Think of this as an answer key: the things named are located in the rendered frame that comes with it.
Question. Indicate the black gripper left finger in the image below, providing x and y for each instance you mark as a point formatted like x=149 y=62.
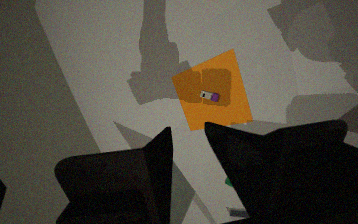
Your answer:
x=148 y=169

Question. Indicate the grey flat block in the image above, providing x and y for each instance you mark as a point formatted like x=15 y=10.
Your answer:
x=238 y=215

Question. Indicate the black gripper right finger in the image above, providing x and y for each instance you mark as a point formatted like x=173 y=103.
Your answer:
x=255 y=163

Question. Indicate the orange flat square patch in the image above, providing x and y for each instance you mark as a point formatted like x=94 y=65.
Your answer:
x=220 y=75

